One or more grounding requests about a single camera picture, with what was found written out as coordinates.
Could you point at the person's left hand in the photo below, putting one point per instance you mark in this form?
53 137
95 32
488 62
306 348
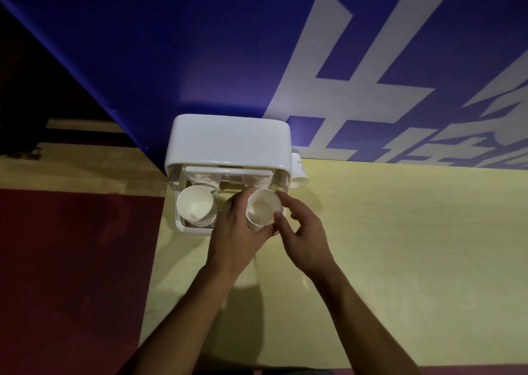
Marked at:
231 234

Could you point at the person's right hand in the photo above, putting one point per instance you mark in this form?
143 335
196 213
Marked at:
307 242

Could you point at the person's right thumb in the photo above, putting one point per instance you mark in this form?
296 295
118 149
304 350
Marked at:
282 230

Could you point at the person's left thumb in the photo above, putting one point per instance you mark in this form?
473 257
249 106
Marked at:
262 232

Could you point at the person's left forearm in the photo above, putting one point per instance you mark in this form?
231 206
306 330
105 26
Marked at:
181 325

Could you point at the person's right forearm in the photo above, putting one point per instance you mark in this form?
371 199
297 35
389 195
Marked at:
363 325

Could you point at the printed white paper cup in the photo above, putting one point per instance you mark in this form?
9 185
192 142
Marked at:
255 181
205 181
300 168

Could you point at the white paper cup stack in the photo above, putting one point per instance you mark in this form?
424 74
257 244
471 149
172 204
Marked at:
194 205

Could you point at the white plastic cup dispenser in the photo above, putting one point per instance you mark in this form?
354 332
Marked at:
227 139

